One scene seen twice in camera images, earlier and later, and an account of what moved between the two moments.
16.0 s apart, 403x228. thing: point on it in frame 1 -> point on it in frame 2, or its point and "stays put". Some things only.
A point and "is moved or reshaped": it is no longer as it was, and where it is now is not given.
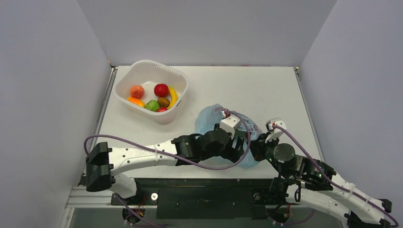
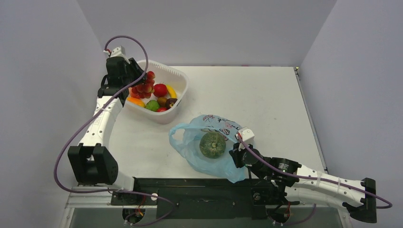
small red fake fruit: x=162 y=109 stays put
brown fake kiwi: x=163 y=102 stays put
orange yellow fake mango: x=137 y=101 stays put
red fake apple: x=161 y=90 stays put
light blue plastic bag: x=242 y=127 is moved or reshaped
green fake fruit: x=153 y=105 stays put
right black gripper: x=261 y=148 -> x=236 y=153
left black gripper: x=232 y=153 -> x=133 y=67
